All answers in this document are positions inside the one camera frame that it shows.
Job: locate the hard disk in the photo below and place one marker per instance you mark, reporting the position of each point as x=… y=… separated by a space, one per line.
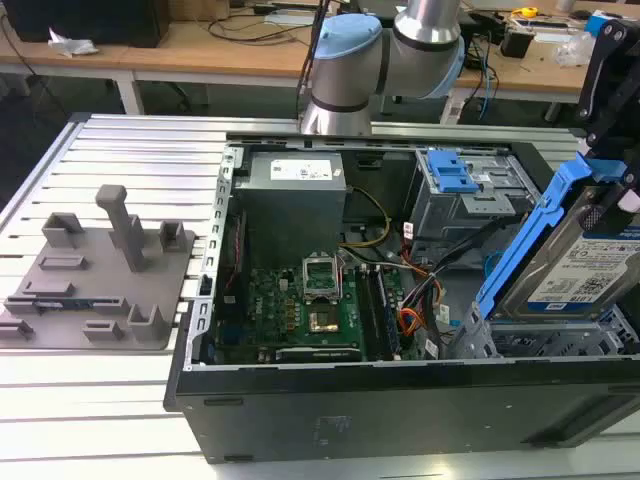
x=575 y=270

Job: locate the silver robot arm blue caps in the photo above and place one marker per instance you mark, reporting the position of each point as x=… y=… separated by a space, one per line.
x=350 y=60

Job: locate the metal disk bay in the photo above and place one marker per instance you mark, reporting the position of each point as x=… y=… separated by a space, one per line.
x=550 y=340

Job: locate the black expansion slot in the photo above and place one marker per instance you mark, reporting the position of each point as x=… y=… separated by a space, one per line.
x=320 y=354

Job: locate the clear plastic bag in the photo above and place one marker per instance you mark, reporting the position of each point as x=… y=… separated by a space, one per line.
x=574 y=51

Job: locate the wooden desk with clutter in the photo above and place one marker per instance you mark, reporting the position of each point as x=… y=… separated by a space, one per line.
x=540 y=75

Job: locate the small black device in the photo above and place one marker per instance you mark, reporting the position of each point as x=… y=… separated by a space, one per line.
x=517 y=41

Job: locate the blue plastic cage latch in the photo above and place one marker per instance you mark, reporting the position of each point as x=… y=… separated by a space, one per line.
x=452 y=172

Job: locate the grey metal drive cage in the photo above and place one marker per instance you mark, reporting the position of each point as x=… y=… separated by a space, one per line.
x=450 y=215

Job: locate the grey power supply unit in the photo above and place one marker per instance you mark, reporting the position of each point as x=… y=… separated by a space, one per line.
x=290 y=210

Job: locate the CPU socket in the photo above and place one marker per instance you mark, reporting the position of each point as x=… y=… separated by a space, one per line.
x=324 y=321

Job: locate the green motherboard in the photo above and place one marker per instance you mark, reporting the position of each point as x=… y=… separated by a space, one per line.
x=270 y=300

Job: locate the black PC case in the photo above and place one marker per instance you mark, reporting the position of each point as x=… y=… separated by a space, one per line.
x=350 y=415

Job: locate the black box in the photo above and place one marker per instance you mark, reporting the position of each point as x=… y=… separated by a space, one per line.
x=85 y=20

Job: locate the white crumpled paper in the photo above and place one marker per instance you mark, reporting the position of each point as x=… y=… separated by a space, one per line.
x=72 y=44

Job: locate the grey parts rack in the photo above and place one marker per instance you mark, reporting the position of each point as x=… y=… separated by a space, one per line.
x=100 y=300

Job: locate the RAM stick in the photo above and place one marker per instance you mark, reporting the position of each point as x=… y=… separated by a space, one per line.
x=65 y=302

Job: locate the wooden desk white frame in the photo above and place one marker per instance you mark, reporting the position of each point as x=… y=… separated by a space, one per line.
x=200 y=55

